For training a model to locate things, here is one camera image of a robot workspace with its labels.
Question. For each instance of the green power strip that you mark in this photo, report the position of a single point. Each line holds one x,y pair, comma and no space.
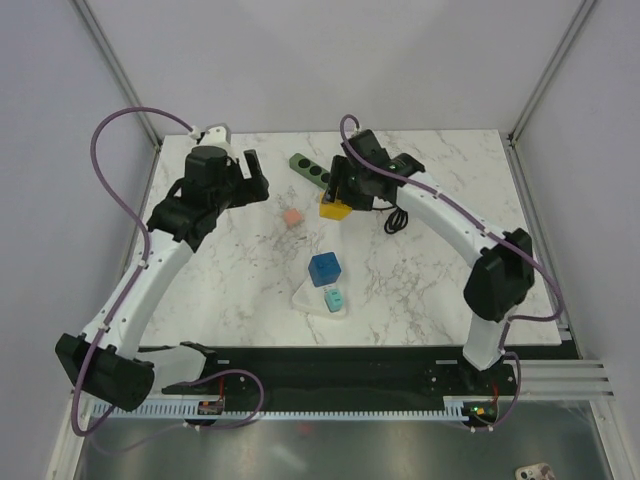
310,170

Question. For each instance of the teal plug adapter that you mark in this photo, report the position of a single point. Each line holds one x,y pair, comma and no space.
333,298

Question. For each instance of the blue cube socket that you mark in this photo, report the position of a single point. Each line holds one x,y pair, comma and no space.
324,269

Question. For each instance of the yellow cube socket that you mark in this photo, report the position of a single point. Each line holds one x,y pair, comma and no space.
333,210

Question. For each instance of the pink plug adapter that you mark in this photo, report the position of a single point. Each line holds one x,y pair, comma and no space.
292,218

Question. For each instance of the white cable duct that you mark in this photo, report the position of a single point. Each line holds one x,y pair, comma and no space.
206,410

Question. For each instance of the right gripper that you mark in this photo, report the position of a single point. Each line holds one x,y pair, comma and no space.
340,169

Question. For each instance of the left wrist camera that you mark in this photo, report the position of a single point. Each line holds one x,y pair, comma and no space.
218,136

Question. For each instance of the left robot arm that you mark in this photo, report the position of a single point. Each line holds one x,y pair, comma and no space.
104,360

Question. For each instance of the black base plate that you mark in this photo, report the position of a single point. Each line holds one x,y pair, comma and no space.
365,377

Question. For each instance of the aluminium frame rail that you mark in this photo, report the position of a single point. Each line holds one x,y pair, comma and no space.
564,380

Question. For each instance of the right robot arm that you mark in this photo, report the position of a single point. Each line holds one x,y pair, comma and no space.
500,273

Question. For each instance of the white triangular power strip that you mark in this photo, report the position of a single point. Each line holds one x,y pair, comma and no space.
310,299

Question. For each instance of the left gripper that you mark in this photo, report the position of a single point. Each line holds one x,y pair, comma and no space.
251,190

